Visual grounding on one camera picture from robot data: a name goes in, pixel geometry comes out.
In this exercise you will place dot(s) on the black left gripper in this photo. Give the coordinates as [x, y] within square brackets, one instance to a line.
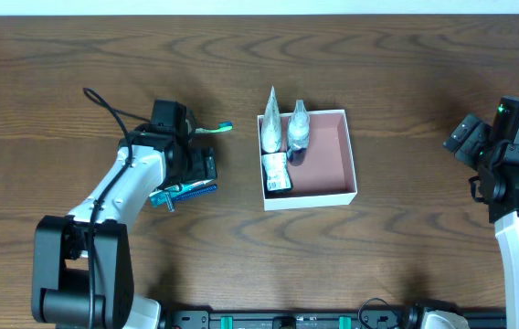
[202, 164]

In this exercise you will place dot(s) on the green toothpaste tube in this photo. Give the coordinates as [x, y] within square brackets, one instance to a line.
[181, 186]

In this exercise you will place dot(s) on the green white soap packet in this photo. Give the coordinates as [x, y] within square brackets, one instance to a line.
[276, 175]

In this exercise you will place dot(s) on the blue hand soap pump bottle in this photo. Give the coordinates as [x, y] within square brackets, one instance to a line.
[298, 134]

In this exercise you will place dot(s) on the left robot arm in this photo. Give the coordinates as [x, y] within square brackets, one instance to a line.
[82, 270]

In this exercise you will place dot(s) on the green white toothbrush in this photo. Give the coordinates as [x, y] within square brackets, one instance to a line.
[223, 127]

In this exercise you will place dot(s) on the blue disposable razor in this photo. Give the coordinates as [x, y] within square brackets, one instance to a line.
[170, 198]

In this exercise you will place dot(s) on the white box with pink inside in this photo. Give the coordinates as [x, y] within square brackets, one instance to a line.
[326, 178]

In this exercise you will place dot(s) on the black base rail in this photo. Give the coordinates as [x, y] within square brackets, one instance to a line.
[374, 313]

